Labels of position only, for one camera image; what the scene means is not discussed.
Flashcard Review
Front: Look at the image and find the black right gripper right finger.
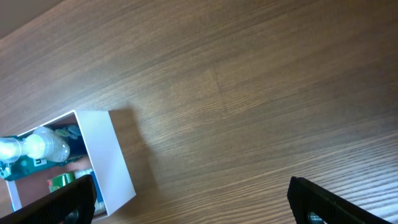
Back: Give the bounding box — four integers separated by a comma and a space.
287, 176, 391, 224

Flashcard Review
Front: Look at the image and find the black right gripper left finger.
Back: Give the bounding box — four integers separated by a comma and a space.
1, 174, 96, 224

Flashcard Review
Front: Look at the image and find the green white packet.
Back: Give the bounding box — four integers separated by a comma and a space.
47, 172, 75, 193

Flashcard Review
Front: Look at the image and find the clear spray bottle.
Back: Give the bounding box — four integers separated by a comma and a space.
1, 125, 86, 163

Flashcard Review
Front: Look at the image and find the white cardboard box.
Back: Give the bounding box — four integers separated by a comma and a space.
6, 110, 136, 221

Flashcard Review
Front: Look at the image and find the teal liquid bottle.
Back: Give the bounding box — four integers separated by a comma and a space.
1, 136, 86, 181

